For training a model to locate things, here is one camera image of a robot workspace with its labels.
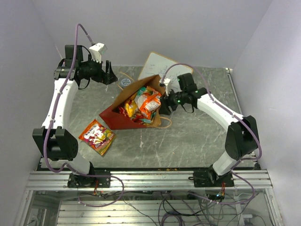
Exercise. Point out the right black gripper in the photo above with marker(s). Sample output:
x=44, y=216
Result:
x=165, y=102

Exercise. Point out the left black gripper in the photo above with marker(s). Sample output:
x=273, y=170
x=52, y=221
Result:
x=109, y=76

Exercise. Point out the orange white snack pack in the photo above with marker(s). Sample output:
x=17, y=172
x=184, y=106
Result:
x=148, y=101

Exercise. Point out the red brown paper bag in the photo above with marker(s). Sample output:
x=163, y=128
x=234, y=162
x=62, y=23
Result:
x=115, y=120

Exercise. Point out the yellow snack bar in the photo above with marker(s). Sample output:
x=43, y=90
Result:
x=131, y=108

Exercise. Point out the colourful candy bag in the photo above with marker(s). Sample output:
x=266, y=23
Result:
x=98, y=137

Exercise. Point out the teal snack pouch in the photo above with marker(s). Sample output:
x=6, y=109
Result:
x=145, y=121

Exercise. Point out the small red snack bag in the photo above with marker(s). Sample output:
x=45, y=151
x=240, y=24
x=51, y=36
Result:
x=134, y=115

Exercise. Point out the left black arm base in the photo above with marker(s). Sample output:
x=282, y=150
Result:
x=77, y=181

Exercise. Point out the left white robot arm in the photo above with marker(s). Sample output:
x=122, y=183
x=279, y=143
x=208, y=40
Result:
x=57, y=145

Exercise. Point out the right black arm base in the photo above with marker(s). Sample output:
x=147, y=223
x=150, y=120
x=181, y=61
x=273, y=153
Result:
x=206, y=177

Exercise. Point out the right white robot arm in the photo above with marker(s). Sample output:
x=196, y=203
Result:
x=242, y=134

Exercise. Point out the small blue white jar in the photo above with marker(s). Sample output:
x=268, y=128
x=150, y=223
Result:
x=125, y=82

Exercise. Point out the small whiteboard with writing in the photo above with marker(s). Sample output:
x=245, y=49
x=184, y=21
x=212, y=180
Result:
x=158, y=64

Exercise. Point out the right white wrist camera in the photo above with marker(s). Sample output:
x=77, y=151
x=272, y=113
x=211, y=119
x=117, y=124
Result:
x=167, y=84

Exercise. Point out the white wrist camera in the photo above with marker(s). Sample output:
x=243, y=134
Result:
x=97, y=50
x=167, y=84

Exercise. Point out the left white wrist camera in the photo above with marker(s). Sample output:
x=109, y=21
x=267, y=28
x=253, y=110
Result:
x=97, y=50

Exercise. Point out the aluminium frame rail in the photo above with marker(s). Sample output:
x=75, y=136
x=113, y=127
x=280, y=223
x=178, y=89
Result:
x=147, y=180

